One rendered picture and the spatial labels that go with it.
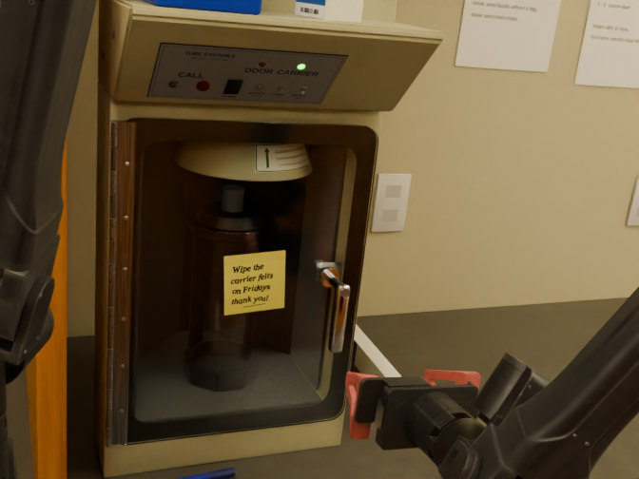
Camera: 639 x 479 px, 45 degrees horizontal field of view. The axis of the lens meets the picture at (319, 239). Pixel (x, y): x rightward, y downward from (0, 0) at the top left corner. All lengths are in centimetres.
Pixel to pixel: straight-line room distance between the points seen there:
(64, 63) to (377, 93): 50
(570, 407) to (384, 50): 41
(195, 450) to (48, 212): 60
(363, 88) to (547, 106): 81
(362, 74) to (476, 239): 83
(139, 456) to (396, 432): 37
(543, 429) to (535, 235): 111
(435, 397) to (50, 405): 39
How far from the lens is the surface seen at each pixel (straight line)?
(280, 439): 108
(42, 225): 49
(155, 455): 103
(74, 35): 45
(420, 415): 77
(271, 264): 94
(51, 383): 86
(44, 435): 89
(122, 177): 86
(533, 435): 63
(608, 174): 178
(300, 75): 83
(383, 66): 85
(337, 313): 94
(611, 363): 61
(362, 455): 111
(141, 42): 76
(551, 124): 165
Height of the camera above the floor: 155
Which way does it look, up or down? 18 degrees down
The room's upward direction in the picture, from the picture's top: 6 degrees clockwise
